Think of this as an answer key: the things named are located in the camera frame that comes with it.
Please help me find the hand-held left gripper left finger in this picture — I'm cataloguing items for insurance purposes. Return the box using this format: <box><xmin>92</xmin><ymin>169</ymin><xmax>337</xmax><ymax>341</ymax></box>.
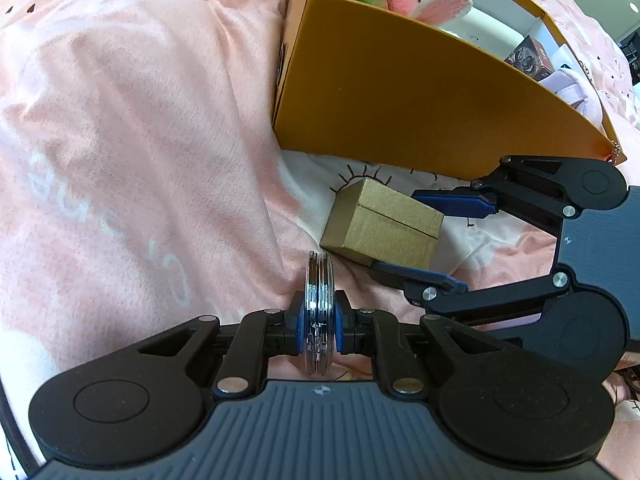
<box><xmin>137</xmin><ymin>305</ymin><xmax>307</xmax><ymax>400</ymax></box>

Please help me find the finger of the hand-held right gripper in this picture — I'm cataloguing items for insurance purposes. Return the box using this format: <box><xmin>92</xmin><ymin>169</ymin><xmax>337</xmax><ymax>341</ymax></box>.
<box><xmin>367</xmin><ymin>260</ymin><xmax>573</xmax><ymax>323</ymax></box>
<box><xmin>411</xmin><ymin>155</ymin><xmax>583</xmax><ymax>221</ymax></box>

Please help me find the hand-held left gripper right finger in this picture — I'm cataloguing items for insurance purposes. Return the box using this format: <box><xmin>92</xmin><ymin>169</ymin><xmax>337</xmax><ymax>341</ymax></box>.
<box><xmin>334</xmin><ymin>305</ymin><xmax>506</xmax><ymax>395</ymax></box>

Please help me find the round silver metal disc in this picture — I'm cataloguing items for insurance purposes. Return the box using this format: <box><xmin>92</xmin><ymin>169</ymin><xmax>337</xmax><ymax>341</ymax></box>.
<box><xmin>301</xmin><ymin>251</ymin><xmax>336</xmax><ymax>377</ymax></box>

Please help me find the small gold box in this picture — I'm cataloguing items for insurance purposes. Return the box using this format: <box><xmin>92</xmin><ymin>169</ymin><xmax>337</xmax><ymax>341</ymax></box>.
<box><xmin>319</xmin><ymin>177</ymin><xmax>446</xmax><ymax>270</ymax></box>

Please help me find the orange cardboard box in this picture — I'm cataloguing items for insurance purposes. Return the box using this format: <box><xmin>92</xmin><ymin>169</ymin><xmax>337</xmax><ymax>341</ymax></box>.
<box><xmin>272</xmin><ymin>0</ymin><xmax>628</xmax><ymax>181</ymax></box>

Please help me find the illustrated card box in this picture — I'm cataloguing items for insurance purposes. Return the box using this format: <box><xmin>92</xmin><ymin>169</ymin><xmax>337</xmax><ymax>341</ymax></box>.
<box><xmin>504</xmin><ymin>35</ymin><xmax>563</xmax><ymax>83</ymax></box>

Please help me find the long white box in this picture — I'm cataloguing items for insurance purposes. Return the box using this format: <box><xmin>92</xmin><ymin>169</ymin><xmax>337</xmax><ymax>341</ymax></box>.
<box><xmin>462</xmin><ymin>20</ymin><xmax>541</xmax><ymax>58</ymax></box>

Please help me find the light pink plush pouch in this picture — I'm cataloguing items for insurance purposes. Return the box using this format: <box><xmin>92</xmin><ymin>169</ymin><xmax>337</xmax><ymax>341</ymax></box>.
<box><xmin>542</xmin><ymin>67</ymin><xmax>608</xmax><ymax>126</ymax></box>

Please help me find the pink printed blanket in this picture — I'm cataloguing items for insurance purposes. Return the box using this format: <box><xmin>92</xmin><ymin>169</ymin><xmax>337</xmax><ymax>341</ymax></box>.
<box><xmin>0</xmin><ymin>0</ymin><xmax>640</xmax><ymax>480</ymax></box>

